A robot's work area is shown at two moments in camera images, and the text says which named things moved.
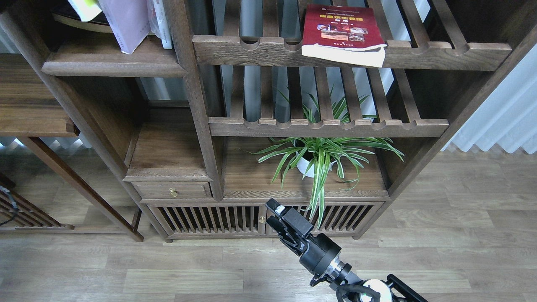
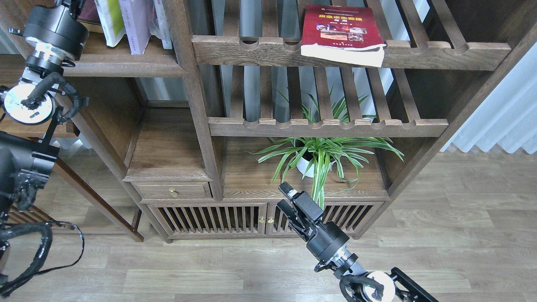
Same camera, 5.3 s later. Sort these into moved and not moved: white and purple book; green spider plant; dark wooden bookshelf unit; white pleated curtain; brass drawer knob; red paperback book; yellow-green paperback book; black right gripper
Moved: black right gripper; white and purple book; yellow-green paperback book
Not moved: dark wooden bookshelf unit; red paperback book; green spider plant; brass drawer knob; white pleated curtain
